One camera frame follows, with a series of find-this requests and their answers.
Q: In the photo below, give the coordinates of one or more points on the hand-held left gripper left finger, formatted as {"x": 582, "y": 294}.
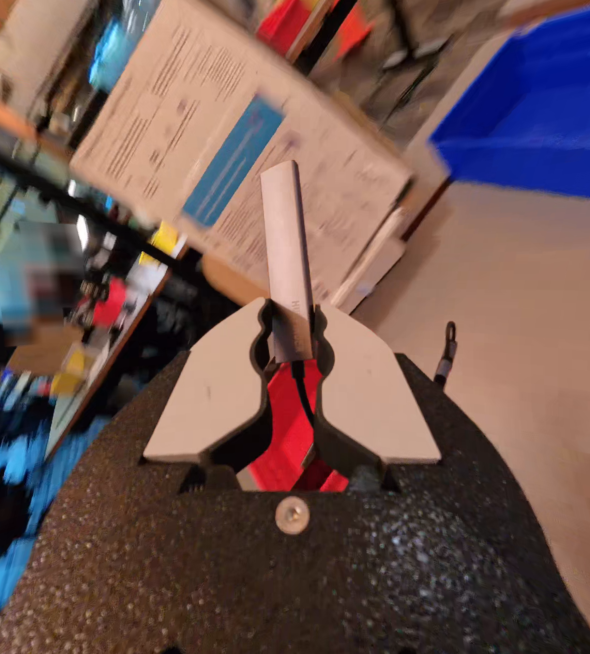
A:
{"x": 213, "y": 388}

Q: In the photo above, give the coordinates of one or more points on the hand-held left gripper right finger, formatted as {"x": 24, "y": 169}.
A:
{"x": 371, "y": 393}

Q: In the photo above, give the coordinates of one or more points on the red plastic crate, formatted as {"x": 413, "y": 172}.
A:
{"x": 287, "y": 439}

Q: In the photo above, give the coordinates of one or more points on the yellow sticky note pad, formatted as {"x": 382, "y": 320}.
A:
{"x": 164, "y": 240}

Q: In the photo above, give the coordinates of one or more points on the printed cardboard box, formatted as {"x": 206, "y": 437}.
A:
{"x": 172, "y": 117}

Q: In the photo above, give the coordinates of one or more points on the blue plastic bin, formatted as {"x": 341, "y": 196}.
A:
{"x": 540, "y": 112}

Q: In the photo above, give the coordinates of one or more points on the red box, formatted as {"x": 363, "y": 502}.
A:
{"x": 282, "y": 20}

